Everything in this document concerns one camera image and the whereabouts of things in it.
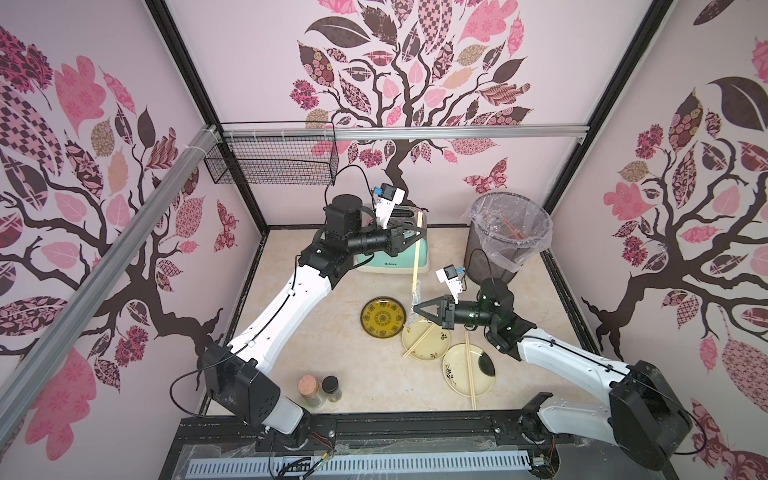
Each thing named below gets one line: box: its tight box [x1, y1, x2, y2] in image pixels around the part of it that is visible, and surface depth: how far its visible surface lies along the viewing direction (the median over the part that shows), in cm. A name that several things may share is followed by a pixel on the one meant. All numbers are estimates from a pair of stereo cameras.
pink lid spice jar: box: [298, 374, 322, 408], surface depth 73 cm
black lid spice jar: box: [321, 375, 342, 402], surface depth 74 cm
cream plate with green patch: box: [442, 343, 496, 397], surface depth 85 cm
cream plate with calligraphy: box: [401, 320, 450, 361], surface depth 89 cm
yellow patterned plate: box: [360, 296, 407, 339], surface depth 97 cm
